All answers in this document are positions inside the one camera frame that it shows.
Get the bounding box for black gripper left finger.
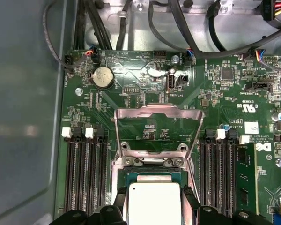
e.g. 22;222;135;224
52;186;130;225

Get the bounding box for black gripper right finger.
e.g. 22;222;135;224
181;184;274;225

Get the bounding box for silver topped CPU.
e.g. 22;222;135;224
127;172;181;225

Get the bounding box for metal CPU socket cover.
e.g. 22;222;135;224
113;104;206;165

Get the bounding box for CPU socket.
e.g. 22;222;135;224
111;141;200;225

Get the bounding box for green RAM stick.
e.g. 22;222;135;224
237;142;258;225

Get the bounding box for white board label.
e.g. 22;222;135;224
244;121;259;135

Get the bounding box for silver internal USB port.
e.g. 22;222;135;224
165;68;176;93

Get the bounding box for green motherboard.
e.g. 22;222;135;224
53;48;281;225

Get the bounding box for round silver coin battery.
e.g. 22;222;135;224
89;66;115;90

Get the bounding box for black square chip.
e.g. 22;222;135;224
221;68;234;80

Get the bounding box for black cable with plug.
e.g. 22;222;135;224
206;0;228;53

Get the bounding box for black cable with clear clip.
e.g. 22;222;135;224
116;0;134;50

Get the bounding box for black sleeved cable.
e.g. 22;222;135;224
89;0;113;50
83;0;107;50
74;0;85;50

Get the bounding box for long thick black cable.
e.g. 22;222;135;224
148;0;281;58

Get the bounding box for thin black looped cable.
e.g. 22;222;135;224
42;0;73;71

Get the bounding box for black power plug coloured wires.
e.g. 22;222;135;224
259;0;281;26

